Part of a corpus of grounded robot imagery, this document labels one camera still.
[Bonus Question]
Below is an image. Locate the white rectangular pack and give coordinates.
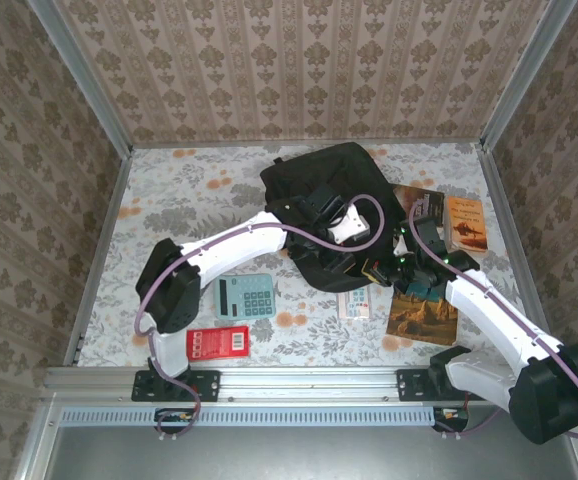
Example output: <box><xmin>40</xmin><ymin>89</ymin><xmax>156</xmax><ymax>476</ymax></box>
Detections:
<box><xmin>337</xmin><ymin>288</ymin><xmax>373</xmax><ymax>321</ymax></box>

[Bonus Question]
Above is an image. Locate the black backpack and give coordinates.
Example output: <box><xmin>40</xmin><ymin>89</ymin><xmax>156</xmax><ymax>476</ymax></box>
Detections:
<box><xmin>259</xmin><ymin>142</ymin><xmax>410</xmax><ymax>294</ymax></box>

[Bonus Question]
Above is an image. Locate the desert cover book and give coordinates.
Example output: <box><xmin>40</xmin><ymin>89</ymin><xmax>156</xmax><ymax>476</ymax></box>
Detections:
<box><xmin>386</xmin><ymin>287</ymin><xmax>459</xmax><ymax>347</ymax></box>

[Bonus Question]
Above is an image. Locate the orange cover paperback book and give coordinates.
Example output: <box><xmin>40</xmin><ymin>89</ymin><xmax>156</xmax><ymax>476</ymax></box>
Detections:
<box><xmin>441</xmin><ymin>195</ymin><xmax>490</xmax><ymax>255</ymax></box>

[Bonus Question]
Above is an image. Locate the Three Days To See book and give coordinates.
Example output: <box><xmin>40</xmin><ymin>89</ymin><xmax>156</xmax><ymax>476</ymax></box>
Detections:
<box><xmin>391</xmin><ymin>183</ymin><xmax>446</xmax><ymax>236</ymax></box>

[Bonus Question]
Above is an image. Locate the teal calculator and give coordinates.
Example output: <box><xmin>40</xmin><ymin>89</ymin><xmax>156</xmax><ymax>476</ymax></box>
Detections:
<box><xmin>213</xmin><ymin>273</ymin><xmax>276</xmax><ymax>321</ymax></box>

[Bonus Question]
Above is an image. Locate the red card pack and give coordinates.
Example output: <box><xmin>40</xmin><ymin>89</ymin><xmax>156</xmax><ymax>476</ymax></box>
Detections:
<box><xmin>186</xmin><ymin>325</ymin><xmax>251</xmax><ymax>360</ymax></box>

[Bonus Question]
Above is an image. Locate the floral tablecloth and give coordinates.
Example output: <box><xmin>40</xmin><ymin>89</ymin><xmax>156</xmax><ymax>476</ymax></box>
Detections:
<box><xmin>76</xmin><ymin>142</ymin><xmax>543</xmax><ymax>369</ymax></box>

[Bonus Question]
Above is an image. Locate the black connector box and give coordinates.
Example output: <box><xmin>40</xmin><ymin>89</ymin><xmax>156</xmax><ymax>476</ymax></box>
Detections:
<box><xmin>154</xmin><ymin>407</ymin><xmax>195</xmax><ymax>434</ymax></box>
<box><xmin>432</xmin><ymin>407</ymin><xmax>470</xmax><ymax>432</ymax></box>

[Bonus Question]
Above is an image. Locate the steel lower shelf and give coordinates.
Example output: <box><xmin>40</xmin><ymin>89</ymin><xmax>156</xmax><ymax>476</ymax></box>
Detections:
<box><xmin>16</xmin><ymin>404</ymin><xmax>578</xmax><ymax>480</ymax></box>

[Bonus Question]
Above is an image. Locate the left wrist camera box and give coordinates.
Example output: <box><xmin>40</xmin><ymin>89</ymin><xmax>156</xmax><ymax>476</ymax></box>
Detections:
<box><xmin>328</xmin><ymin>206</ymin><xmax>373</xmax><ymax>246</ymax></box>

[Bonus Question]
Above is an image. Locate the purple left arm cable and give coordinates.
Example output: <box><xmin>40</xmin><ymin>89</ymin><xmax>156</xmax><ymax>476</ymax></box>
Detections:
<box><xmin>133</xmin><ymin>193</ymin><xmax>386</xmax><ymax>444</ymax></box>

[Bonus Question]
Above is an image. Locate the aluminium side rail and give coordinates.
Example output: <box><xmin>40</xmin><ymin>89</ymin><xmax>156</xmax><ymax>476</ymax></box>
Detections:
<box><xmin>62</xmin><ymin>147</ymin><xmax>134</xmax><ymax>369</ymax></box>
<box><xmin>474</xmin><ymin>142</ymin><xmax>561</xmax><ymax>365</ymax></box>

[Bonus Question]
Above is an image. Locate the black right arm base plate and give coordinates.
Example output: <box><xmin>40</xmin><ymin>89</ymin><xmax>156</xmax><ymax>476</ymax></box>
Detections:
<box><xmin>396</xmin><ymin>367</ymin><xmax>490</xmax><ymax>402</ymax></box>

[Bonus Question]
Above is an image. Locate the aluminium mounting rail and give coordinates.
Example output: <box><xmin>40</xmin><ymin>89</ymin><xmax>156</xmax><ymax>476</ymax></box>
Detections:
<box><xmin>43</xmin><ymin>366</ymin><xmax>578</xmax><ymax>402</ymax></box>

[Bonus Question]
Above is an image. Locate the slotted grey cable duct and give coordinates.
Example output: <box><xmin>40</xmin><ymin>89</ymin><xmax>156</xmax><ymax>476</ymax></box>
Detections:
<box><xmin>61</xmin><ymin>405</ymin><xmax>470</xmax><ymax>427</ymax></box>

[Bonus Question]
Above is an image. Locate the aluminium back rail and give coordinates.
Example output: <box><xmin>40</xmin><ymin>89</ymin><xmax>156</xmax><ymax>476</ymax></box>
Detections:
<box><xmin>129</xmin><ymin>140</ymin><xmax>481</xmax><ymax>150</ymax></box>

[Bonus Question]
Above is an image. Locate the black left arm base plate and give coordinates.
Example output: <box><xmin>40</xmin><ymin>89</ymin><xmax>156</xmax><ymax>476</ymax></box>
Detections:
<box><xmin>131</xmin><ymin>368</ymin><xmax>222</xmax><ymax>403</ymax></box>

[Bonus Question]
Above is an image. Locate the aluminium frame post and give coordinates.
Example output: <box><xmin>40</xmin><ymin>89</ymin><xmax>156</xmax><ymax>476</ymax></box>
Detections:
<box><xmin>478</xmin><ymin>0</ymin><xmax>578</xmax><ymax>151</ymax></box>
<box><xmin>27</xmin><ymin>0</ymin><xmax>135</xmax><ymax>157</ymax></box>

